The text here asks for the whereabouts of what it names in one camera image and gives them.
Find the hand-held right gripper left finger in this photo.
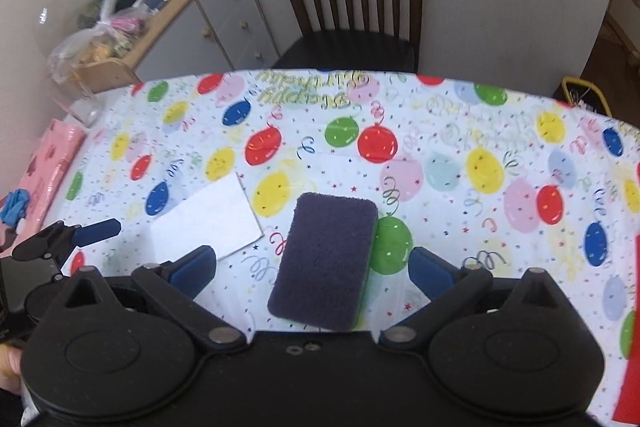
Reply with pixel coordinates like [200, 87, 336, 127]
[62, 244, 248, 354]

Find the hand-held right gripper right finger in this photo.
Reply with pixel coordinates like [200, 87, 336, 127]
[378, 246, 559, 353]

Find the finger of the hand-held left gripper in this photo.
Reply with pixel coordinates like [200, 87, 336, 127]
[11, 218, 123, 264]

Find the dark purple sponge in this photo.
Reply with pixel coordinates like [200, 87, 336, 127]
[266, 192, 379, 332]

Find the red cardboard box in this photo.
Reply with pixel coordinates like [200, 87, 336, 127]
[614, 232, 640, 427]

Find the person's left hand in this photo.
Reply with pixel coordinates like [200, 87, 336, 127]
[0, 347, 23, 394]

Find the white card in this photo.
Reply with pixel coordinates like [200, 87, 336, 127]
[149, 172, 264, 264]

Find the balloon print tablecloth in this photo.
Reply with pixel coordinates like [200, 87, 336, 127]
[0, 68, 640, 427]

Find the blue crumpled cloth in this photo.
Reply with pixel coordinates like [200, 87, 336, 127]
[0, 188, 32, 228]

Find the pink plastic bag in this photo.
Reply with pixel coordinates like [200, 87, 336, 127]
[0, 119, 87, 258]

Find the clear plastic bag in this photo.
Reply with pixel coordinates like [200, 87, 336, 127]
[47, 19, 138, 128]

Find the yellow rimmed basket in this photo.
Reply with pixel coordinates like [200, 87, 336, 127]
[559, 77, 615, 114]

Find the brown wooden chair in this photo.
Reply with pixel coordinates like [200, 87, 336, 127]
[273, 0, 425, 72]

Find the wooden cabinet with grey drawers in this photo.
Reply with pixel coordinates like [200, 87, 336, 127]
[75, 0, 281, 95]

